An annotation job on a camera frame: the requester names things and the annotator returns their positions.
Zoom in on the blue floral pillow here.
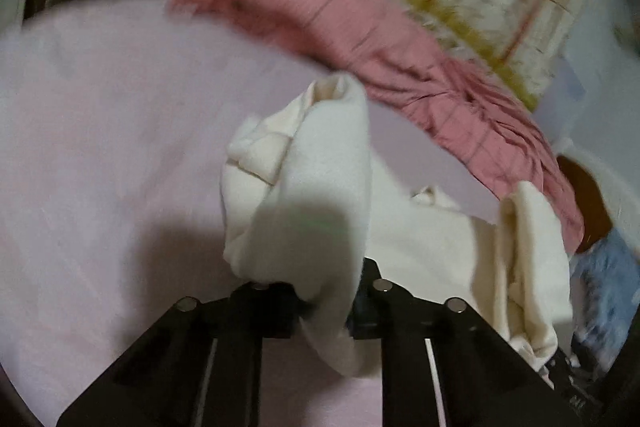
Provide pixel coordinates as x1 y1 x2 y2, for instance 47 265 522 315
570 227 640 373

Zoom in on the cream printed shirt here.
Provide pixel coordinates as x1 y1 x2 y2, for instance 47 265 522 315
220 74 573 378

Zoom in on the white and wood headboard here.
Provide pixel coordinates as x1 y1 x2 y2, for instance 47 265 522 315
555 154 616 253

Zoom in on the pink checked quilt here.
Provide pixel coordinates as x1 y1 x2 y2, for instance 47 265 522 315
167 0 586 253

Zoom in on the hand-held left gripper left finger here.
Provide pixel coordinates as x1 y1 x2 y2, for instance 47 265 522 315
57 282 301 427

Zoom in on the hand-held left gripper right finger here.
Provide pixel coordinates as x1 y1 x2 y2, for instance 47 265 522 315
347 257 583 427

